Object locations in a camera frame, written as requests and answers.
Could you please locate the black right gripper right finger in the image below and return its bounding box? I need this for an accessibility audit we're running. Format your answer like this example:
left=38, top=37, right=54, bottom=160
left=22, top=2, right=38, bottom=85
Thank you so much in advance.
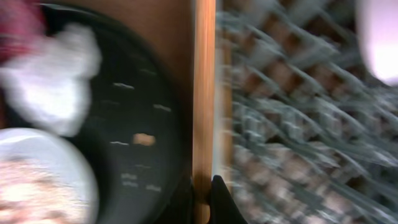
left=208, top=175, right=248, bottom=224

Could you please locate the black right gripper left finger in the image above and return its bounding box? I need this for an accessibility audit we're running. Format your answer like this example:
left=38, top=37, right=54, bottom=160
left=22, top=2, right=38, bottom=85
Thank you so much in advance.
left=154, top=178, right=194, bottom=224

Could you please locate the wooden chopstick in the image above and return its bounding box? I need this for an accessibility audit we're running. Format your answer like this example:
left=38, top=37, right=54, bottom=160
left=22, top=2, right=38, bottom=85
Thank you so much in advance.
left=192, top=0, right=216, bottom=224

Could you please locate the pink bowl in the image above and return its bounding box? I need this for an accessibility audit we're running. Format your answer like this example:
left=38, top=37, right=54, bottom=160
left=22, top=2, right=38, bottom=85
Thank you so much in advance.
left=356, top=0, right=397, bottom=86

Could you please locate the grey dishwasher rack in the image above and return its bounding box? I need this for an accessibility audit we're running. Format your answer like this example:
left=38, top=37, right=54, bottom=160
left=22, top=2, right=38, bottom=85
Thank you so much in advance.
left=216, top=0, right=397, bottom=224

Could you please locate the peanut on tray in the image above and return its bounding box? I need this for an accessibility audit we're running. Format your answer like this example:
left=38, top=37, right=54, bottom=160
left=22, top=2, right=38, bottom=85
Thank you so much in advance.
left=132, top=133, right=156, bottom=146

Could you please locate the round black tray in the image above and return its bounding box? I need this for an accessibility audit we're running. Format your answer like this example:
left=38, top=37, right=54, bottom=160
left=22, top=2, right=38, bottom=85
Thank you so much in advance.
left=0, top=2, right=195, bottom=224

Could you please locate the white plate with food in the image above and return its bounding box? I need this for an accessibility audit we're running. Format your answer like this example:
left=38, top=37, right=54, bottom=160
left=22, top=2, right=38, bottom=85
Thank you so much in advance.
left=1, top=128, right=99, bottom=224

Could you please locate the crumpled white napkin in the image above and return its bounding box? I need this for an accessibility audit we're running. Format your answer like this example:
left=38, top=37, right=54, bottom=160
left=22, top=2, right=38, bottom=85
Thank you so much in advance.
left=1, top=23, right=102, bottom=137

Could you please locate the red snack wrapper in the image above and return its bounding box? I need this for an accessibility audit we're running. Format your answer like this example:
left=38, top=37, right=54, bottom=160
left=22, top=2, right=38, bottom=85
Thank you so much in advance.
left=1, top=0, right=44, bottom=63

